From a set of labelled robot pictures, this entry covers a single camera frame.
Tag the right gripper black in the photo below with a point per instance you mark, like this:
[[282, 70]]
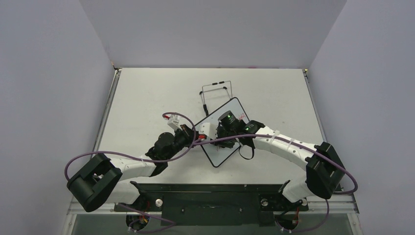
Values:
[[219, 132]]

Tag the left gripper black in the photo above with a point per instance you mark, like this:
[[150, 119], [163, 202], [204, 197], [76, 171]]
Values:
[[187, 132]]

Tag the small whiteboard black frame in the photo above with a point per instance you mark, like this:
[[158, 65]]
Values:
[[227, 120]]

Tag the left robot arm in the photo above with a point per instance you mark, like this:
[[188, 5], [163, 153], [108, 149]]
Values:
[[106, 178]]

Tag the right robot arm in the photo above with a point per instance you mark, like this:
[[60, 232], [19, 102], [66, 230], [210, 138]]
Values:
[[320, 162]]

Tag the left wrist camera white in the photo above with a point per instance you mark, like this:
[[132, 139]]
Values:
[[173, 121]]

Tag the wire whiteboard stand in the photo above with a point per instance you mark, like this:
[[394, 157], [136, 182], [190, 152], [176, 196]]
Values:
[[213, 91]]

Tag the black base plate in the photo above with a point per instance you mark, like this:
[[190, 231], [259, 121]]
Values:
[[224, 218]]

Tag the aluminium left side rail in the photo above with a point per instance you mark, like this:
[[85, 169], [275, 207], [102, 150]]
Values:
[[107, 109]]

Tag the aluminium right side rail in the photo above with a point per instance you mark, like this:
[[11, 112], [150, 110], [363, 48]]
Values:
[[307, 81]]

